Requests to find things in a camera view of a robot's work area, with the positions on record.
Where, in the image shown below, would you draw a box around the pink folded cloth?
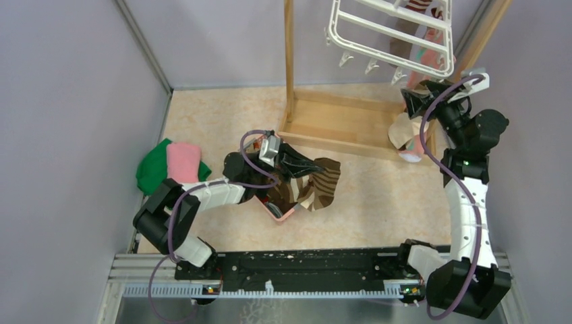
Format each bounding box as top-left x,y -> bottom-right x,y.
167,142 -> 201,184

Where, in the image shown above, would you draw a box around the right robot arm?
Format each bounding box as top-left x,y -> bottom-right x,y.
395,74 -> 512,321

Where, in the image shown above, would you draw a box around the pink sock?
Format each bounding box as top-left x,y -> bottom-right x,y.
398,48 -> 445,163

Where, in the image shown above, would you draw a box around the purple cable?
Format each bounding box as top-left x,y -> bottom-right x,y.
419,75 -> 486,321
147,130 -> 280,324

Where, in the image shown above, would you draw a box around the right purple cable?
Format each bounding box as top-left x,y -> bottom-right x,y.
419,75 -> 486,321

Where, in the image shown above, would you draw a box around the cream brown wide-striped sock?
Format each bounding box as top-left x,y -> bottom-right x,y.
388,112 -> 422,149

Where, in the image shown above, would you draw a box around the tan brown striped sock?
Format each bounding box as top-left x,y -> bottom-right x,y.
296,157 -> 341,211

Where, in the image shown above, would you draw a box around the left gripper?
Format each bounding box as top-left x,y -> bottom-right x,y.
252,138 -> 324,184

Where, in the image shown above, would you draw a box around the green cloth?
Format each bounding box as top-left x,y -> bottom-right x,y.
136,138 -> 212,196

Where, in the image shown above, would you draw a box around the wooden rack stand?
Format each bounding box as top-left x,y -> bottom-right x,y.
277,1 -> 512,161

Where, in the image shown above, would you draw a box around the maroon striped sock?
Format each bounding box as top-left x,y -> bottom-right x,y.
389,0 -> 432,59

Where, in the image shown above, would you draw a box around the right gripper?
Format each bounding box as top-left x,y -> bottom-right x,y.
402,81 -> 470,149

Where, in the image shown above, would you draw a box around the striped socks in basket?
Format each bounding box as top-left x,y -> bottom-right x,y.
262,176 -> 310,221

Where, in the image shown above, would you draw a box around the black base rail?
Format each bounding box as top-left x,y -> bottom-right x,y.
174,247 -> 426,304

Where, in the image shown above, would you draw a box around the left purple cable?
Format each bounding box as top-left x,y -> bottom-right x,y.
147,130 -> 280,324

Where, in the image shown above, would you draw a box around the white clip hanger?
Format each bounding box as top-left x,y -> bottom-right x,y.
324,1 -> 455,80

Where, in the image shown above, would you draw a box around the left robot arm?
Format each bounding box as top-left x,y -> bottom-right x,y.
133,136 -> 326,279

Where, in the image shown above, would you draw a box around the pink plastic basket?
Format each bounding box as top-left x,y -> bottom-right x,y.
255,175 -> 304,222

